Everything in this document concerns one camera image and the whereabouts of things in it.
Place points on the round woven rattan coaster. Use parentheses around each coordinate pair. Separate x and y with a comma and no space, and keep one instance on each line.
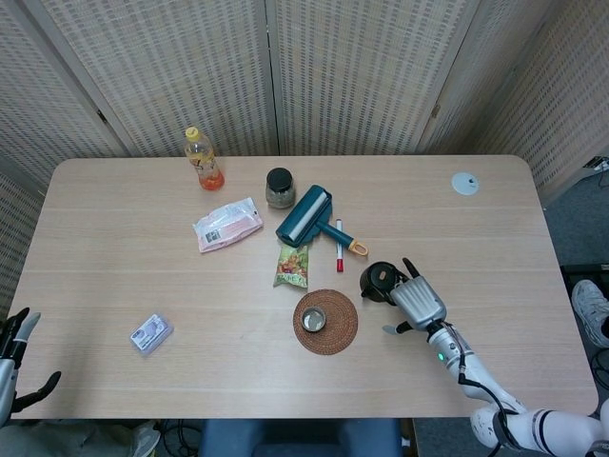
(340,333)

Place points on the blue chair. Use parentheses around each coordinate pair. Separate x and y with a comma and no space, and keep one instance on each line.
(300,438)

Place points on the red and white marker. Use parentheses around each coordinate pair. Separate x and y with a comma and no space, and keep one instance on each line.
(339,247)

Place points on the grey sneaker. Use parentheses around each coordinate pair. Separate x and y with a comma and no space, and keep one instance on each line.
(145,438)

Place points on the metal screen hinge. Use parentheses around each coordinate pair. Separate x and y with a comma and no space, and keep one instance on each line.
(101,116)
(435,110)

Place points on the teal lint roller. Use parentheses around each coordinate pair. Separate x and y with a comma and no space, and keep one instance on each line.
(302,216)

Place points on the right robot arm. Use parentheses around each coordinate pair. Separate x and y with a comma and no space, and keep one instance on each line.
(476,371)

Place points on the small metal cup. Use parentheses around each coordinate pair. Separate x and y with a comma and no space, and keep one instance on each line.
(314,320)

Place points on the white sneaker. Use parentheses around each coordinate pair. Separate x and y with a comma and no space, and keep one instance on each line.
(590,309)

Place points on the glass jar with black lid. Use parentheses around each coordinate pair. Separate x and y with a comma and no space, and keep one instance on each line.
(280,185)

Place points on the woven folding screen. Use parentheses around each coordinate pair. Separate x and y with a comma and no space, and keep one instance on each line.
(190,71)

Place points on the grey cloth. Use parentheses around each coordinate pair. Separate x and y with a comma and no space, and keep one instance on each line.
(71,440)

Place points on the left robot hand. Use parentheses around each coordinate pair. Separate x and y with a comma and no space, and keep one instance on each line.
(7,381)

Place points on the pink and white packet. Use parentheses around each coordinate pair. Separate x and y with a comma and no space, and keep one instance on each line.
(226,226)

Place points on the green snack bag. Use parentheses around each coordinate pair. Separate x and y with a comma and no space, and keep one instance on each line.
(291,266)

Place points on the clear plastic tissue pack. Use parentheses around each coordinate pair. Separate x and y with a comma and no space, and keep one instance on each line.
(151,333)

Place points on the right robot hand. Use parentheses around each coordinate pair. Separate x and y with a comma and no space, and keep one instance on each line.
(418,302)

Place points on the black teapot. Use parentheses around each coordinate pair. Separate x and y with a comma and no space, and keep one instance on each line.
(378,278)

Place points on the orange drink bottle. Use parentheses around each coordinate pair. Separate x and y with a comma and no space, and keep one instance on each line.
(205,164)

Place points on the white power strip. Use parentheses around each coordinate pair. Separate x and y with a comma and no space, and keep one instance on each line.
(597,163)

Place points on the black floor bar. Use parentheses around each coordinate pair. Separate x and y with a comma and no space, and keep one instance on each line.
(585,271)

